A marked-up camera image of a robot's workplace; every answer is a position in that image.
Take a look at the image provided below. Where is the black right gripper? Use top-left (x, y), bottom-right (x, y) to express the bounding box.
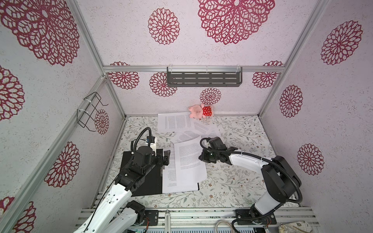
top-left (197, 149), bottom-right (219, 163)

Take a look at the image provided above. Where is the teal folder with black inside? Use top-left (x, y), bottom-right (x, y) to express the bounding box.
top-left (119, 149), bottom-right (200, 197)

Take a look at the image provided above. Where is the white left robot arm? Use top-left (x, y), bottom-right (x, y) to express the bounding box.
top-left (75, 146), bottom-right (171, 233)

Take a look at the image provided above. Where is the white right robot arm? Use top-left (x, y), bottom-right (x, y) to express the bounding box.
top-left (199, 137), bottom-right (303, 220)

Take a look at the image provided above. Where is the pink plush pig toy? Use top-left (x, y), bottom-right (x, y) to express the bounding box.
top-left (188, 103), bottom-right (214, 119)

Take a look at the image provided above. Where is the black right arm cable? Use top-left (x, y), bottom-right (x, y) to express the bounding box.
top-left (199, 137), bottom-right (303, 204)

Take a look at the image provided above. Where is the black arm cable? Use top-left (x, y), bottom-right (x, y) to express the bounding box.
top-left (83, 127), bottom-right (153, 233)
top-left (199, 137), bottom-right (303, 204)

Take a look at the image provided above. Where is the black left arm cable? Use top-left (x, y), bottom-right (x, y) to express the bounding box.
top-left (83, 127), bottom-right (153, 233)

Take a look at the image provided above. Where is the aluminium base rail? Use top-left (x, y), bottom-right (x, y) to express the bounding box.
top-left (141, 207), bottom-right (320, 232)

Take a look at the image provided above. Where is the grey slotted wall shelf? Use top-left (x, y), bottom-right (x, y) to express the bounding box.
top-left (166, 67), bottom-right (242, 87)

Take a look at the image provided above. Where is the black wire wall rack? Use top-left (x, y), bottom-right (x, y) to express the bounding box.
top-left (76, 92), bottom-right (108, 132)

